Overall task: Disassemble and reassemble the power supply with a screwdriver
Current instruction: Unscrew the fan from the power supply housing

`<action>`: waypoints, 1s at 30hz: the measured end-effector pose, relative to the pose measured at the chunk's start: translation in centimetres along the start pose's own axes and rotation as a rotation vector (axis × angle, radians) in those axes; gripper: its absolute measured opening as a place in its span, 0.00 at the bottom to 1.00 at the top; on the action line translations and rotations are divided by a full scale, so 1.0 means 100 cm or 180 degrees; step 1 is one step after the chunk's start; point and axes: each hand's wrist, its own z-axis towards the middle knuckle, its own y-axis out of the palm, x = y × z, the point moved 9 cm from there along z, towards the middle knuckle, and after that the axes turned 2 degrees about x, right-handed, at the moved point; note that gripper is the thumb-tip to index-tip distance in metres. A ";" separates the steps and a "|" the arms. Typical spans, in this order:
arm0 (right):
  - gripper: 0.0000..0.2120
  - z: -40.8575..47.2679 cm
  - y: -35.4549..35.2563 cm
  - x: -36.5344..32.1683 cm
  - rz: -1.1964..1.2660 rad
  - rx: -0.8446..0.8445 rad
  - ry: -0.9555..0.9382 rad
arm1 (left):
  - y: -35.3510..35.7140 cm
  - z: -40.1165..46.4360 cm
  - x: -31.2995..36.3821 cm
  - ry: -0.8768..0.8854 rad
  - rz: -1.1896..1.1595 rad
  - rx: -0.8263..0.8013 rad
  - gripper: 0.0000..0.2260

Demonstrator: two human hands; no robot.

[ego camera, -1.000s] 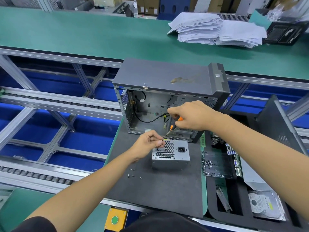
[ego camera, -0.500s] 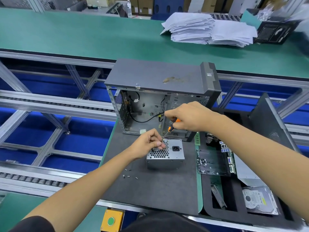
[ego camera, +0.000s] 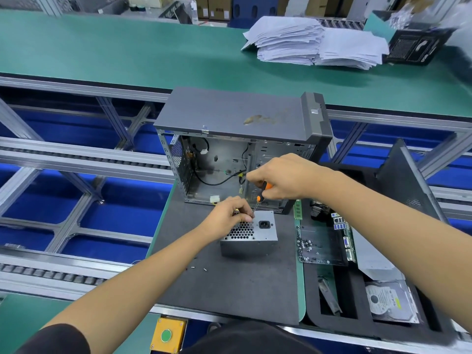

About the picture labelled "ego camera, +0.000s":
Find person's right forearm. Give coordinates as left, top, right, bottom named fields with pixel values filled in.
left=313, top=169, right=472, bottom=310

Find silver hard drive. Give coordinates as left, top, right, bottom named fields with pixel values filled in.
left=366, top=279, right=422, bottom=326

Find person's left forearm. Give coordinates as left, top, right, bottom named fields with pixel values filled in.
left=44, top=228, right=215, bottom=354

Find clear plastic tray with screws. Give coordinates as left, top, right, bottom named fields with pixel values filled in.
left=297, top=217, right=351, bottom=266

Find person's left hand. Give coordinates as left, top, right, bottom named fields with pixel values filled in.
left=197, top=196, right=256, bottom=242

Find dark grey case side panel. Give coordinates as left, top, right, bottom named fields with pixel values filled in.
left=375, top=138, right=450, bottom=223

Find black cardboard box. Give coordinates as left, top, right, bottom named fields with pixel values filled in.
left=383, top=25, right=457, bottom=68

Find grey computer tower case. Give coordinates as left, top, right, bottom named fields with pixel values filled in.
left=154, top=86, right=335, bottom=215

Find silver optical drive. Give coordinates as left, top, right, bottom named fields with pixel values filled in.
left=352, top=228, right=406, bottom=284

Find person's black trousers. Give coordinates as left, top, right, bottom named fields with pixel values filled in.
left=183, top=320, right=326, bottom=354

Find aluminium conveyor frame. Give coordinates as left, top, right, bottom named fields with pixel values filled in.
left=0, top=73, right=472, bottom=354

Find stack of white papers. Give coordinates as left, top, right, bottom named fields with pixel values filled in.
left=241, top=15, right=391, bottom=71

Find green motherboard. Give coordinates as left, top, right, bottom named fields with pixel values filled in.
left=294, top=198, right=359, bottom=267

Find orange-handled screwdriver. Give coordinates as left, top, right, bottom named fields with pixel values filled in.
left=252, top=181, right=274, bottom=204

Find person's right hand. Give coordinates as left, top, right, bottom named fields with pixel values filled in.
left=245, top=152, right=326, bottom=202

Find black foam tray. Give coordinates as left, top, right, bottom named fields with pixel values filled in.
left=301, top=163, right=459, bottom=346

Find dark grey foam mat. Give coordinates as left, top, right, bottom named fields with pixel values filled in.
left=147, top=182, right=304, bottom=326

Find person's black shirt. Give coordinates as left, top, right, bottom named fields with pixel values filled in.
left=14, top=322, right=94, bottom=354

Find yellow box with green button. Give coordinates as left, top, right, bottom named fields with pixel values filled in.
left=149, top=316, right=190, bottom=354

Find silver power supply unit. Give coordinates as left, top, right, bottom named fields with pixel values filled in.
left=219, top=209, right=280, bottom=257

